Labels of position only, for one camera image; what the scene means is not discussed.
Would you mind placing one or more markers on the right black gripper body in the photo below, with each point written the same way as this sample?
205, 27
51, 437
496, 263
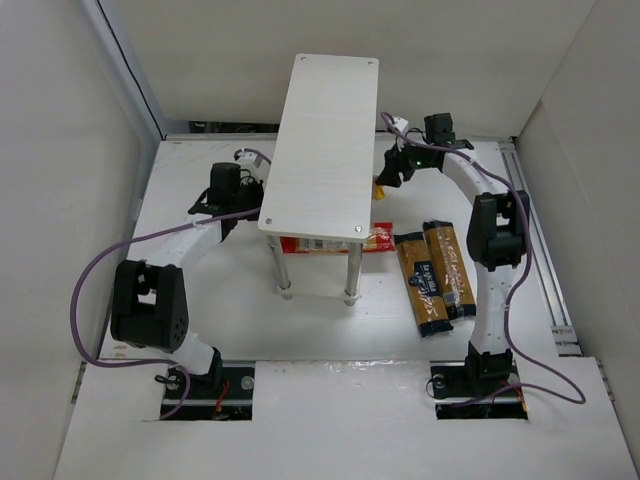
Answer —
396, 163

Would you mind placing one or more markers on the white two-tier shelf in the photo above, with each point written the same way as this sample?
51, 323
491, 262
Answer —
320, 181

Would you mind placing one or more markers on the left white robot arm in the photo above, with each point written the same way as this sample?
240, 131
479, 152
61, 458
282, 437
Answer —
150, 307

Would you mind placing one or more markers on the right aluminium rail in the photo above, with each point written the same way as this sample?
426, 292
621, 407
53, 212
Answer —
562, 328

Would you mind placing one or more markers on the dark blue spaghetti bag left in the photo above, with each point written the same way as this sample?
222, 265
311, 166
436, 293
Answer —
425, 295

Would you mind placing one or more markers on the yellow pasta bag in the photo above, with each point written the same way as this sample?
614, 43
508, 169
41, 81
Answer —
378, 192

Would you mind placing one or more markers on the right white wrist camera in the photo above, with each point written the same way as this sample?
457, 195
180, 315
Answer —
399, 126

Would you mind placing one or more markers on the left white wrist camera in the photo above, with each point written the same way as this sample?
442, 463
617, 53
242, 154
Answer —
250, 159

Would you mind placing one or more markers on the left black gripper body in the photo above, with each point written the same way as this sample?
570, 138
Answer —
251, 191

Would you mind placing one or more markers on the dark blue spaghetti bag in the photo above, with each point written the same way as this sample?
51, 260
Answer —
425, 295
450, 269

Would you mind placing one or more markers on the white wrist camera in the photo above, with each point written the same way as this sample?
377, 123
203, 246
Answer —
250, 159
399, 126

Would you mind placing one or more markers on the dark blue spaghetti bag right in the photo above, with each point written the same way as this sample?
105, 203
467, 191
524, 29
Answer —
450, 269

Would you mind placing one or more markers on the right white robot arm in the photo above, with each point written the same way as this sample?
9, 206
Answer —
497, 239

